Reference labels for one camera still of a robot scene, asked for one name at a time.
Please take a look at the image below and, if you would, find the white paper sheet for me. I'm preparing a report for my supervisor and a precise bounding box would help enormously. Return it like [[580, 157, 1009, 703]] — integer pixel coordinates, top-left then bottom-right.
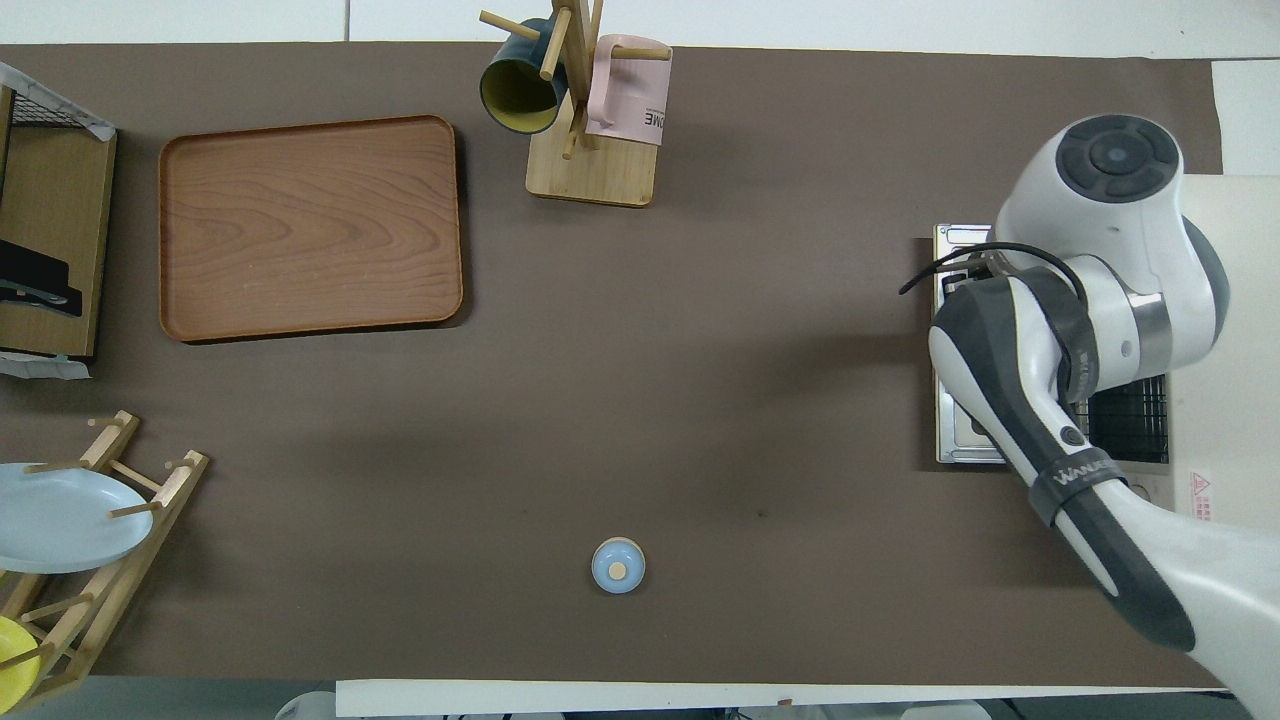
[[0, 352, 93, 381]]

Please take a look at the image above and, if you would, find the black wire mesh basket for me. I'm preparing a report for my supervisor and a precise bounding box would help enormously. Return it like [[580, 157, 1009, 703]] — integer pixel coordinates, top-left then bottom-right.
[[0, 62, 117, 141]]

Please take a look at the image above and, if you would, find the pink mug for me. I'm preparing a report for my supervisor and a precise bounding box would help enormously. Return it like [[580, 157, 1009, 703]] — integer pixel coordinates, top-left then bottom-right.
[[584, 34, 673, 148]]

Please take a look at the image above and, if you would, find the black wire oven rack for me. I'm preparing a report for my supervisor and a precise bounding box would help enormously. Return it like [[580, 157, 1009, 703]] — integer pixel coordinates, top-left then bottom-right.
[[1083, 374, 1171, 466]]

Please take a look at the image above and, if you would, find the light blue plate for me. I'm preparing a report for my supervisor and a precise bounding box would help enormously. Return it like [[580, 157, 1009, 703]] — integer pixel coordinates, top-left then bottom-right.
[[0, 462, 155, 575]]

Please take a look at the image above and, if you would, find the dark green mug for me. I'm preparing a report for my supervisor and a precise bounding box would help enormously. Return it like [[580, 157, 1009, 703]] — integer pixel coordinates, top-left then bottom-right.
[[479, 18, 571, 136]]

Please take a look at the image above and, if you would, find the wooden shelf cabinet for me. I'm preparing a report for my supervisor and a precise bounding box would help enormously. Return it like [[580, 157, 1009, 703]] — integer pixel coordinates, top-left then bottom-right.
[[0, 85, 118, 359]]

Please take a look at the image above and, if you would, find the white toaster oven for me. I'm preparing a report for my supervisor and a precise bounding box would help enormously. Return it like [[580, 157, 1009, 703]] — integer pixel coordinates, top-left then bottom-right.
[[1085, 174, 1280, 529]]

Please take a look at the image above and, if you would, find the yellow plate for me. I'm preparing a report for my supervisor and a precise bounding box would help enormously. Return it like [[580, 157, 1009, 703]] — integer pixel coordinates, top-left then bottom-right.
[[0, 615, 43, 709]]

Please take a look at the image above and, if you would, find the white round object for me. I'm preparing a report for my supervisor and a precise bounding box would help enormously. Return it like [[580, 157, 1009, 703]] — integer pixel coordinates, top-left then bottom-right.
[[275, 690, 337, 720]]

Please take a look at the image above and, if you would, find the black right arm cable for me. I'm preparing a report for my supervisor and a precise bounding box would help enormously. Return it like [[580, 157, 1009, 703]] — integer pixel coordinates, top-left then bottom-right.
[[898, 242, 1091, 301]]

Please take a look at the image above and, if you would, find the wooden mug tree stand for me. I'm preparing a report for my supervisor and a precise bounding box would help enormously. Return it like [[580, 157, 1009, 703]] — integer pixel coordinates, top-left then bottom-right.
[[478, 0, 673, 209]]

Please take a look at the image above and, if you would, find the brown table mat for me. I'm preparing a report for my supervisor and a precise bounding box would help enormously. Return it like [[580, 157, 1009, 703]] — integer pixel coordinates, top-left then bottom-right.
[[0, 42, 1226, 691]]

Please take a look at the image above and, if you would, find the wooden dish rack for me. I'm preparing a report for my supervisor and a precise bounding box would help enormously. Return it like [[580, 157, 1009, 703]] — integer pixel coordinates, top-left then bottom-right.
[[0, 410, 211, 713]]

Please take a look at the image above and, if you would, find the brown wooden tray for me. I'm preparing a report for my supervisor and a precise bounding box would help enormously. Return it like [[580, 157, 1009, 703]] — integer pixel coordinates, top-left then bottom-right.
[[158, 114, 465, 345]]

